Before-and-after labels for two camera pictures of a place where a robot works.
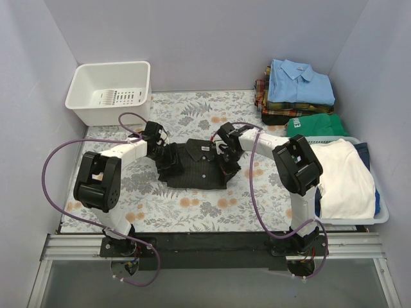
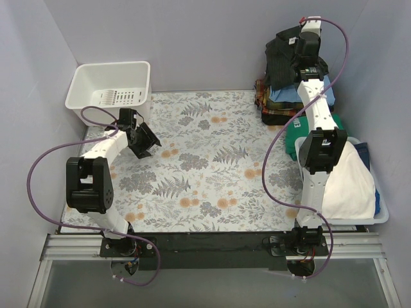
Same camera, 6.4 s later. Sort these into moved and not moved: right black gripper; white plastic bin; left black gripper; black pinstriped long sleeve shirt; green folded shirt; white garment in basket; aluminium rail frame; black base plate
Moved: left black gripper; right black gripper; black pinstriped long sleeve shirt
Not moved: green folded shirt; white plastic bin; aluminium rail frame; black base plate; white garment in basket
